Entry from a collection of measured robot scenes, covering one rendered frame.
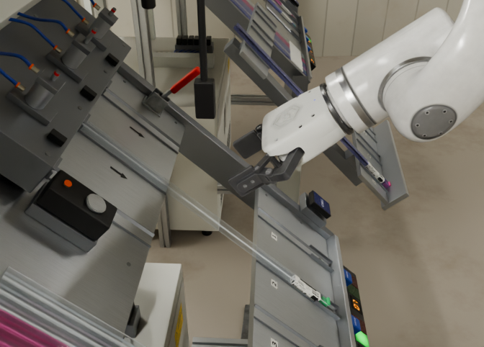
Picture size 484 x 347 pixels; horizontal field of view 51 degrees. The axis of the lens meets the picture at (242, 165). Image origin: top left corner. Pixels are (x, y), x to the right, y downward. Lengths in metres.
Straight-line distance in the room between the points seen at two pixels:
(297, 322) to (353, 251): 1.32
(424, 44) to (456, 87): 0.09
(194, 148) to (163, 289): 0.32
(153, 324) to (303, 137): 0.55
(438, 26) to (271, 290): 0.44
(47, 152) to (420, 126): 0.39
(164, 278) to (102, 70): 0.53
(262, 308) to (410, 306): 1.25
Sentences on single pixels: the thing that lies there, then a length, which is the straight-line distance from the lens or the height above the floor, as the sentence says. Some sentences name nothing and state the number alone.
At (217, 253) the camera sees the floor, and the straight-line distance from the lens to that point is 2.05.
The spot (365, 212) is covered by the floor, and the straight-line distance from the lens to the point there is 2.31.
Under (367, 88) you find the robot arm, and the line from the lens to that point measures 0.61.
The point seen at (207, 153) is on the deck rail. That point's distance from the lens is 0.92.
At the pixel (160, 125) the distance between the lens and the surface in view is 0.84.
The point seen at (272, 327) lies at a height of 0.82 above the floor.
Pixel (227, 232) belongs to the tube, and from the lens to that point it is 0.77.
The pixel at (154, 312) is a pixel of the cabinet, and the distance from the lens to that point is 1.04.
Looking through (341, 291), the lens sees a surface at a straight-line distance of 0.93.
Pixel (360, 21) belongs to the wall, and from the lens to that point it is 3.90.
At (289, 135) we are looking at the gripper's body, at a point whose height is 1.10.
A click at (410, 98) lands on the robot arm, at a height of 1.18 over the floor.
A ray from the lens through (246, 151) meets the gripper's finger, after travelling 0.74.
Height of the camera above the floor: 1.41
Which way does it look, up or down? 33 degrees down
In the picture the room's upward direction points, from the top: straight up
